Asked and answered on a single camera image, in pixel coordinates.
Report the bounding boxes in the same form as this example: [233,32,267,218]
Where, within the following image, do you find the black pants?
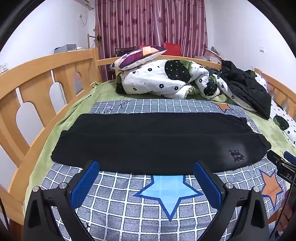
[51,113,271,175]

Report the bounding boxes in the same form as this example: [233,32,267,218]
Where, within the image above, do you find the pink cardboard box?
[194,46,222,64]

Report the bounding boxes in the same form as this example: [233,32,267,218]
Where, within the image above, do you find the wooden bed frame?
[0,47,296,227]

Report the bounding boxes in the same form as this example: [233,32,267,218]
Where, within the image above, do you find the white air conditioner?
[76,0,95,10]

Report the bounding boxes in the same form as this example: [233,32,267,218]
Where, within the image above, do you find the black cable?
[0,199,12,241]
[273,183,293,241]

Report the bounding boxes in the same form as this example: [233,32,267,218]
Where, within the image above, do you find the dark wooden chair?
[115,46,137,57]

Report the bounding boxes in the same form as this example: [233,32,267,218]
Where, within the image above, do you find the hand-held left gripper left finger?
[24,160,100,241]

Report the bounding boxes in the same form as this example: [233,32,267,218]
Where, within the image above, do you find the checked star-print bedsheet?
[40,99,287,241]

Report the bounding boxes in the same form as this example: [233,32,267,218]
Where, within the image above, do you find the black padded jacket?
[206,60,272,120]

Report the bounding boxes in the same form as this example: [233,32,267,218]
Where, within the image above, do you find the white flower-print quilt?
[116,59,296,149]

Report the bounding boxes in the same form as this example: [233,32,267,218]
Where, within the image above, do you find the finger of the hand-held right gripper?
[284,151,296,164]
[267,150,287,167]

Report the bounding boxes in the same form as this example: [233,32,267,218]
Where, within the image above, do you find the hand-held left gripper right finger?
[194,160,271,241]

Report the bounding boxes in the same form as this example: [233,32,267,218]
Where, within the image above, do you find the purple patterned pillow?
[114,46,167,70]

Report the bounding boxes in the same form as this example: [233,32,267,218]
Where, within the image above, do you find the grey box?
[54,44,79,54]

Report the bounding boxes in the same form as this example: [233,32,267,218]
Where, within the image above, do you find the maroon flowered curtain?
[95,0,208,81]

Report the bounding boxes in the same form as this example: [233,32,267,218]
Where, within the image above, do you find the green blanket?
[23,80,296,209]

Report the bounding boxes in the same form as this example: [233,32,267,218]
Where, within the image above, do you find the wooden coat rack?
[87,27,102,49]

